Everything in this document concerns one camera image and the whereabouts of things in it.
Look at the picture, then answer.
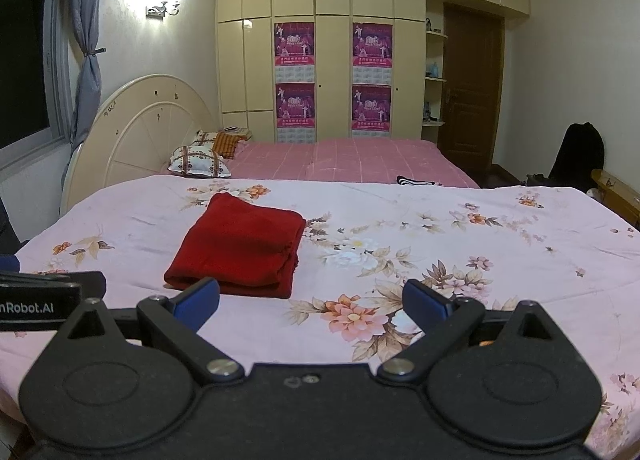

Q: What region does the light wooden furniture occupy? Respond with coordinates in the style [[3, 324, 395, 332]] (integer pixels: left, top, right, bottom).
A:
[[590, 169, 640, 229]]

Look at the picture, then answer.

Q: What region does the wall lamp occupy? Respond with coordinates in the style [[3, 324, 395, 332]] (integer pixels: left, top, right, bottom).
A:
[[145, 0, 180, 20]]

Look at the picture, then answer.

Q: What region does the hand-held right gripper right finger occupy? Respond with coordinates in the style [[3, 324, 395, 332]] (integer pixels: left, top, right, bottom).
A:
[[377, 279, 569, 384]]

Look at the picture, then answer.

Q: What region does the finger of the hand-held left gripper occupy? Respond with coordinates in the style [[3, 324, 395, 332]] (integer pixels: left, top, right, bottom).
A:
[[0, 270, 107, 297]]

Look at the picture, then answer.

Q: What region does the pink checked bed cover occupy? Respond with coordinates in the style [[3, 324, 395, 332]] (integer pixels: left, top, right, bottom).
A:
[[160, 137, 481, 189]]

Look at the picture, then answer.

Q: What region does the grey blue curtain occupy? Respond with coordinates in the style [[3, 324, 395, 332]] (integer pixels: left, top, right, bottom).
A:
[[60, 0, 107, 177]]

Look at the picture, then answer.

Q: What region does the orange striped pillow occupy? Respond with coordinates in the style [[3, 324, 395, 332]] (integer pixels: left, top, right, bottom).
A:
[[212, 132, 249, 159]]

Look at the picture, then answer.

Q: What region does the brown wooden door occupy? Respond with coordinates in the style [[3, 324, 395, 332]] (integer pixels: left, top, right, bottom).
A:
[[440, 2, 506, 177]]

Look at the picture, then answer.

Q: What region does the purple wall poster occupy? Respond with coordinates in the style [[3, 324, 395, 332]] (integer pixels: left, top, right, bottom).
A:
[[352, 84, 393, 139], [352, 22, 394, 85], [274, 22, 316, 85], [276, 83, 317, 143]]

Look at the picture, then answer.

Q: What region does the cream round headboard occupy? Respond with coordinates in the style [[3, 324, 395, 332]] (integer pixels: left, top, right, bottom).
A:
[[60, 74, 216, 217]]

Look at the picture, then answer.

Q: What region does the cream corner shelf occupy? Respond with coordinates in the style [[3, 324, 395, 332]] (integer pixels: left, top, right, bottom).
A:
[[422, 14, 450, 131]]

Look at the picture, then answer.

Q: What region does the black bag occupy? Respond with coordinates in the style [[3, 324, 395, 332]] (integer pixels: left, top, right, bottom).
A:
[[548, 123, 606, 193]]

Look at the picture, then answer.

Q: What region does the red sequined sweater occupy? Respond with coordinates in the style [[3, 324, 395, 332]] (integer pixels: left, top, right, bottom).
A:
[[164, 192, 307, 300]]

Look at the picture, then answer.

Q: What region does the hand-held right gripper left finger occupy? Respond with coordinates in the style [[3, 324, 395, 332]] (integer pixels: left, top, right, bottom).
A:
[[64, 277, 246, 387]]

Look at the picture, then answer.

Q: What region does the large brown patterned white pillow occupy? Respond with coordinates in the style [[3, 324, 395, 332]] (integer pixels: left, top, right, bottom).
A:
[[167, 145, 232, 179]]

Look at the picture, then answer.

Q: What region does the window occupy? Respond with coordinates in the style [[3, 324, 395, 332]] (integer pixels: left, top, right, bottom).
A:
[[0, 0, 69, 171]]

